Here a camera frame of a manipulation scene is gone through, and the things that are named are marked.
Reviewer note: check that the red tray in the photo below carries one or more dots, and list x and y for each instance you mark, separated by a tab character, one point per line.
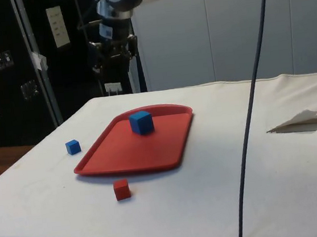
128	153

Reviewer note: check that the black cabinet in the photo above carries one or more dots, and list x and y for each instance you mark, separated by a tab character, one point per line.
5	84

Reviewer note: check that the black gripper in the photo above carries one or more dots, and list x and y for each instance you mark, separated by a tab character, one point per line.
119	28

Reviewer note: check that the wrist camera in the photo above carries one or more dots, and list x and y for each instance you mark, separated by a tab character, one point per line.
103	9

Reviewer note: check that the large blue cube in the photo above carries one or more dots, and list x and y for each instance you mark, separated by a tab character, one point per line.
141	124

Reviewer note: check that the small blue cube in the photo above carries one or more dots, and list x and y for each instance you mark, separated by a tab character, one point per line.
73	147

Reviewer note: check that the small red cube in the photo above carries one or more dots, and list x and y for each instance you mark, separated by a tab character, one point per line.
122	190

